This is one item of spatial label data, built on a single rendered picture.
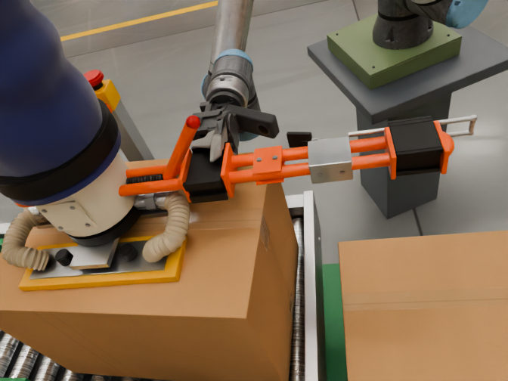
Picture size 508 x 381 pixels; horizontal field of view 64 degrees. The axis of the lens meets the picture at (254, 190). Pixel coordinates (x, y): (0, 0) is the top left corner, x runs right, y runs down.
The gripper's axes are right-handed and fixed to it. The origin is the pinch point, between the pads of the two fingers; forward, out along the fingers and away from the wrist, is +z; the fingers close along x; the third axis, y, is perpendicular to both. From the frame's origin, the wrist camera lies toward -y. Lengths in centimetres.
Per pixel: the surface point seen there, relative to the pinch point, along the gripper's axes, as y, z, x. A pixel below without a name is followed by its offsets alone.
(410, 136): -31.7, -0.5, 3.0
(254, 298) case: -3.7, 17.1, -15.5
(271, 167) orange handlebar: -9.2, 2.0, 1.7
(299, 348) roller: -7, 12, -53
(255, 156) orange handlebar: -6.2, -1.1, 1.7
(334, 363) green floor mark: -12, -4, -107
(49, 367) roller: 65, 16, -54
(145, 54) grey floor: 136, -263, -107
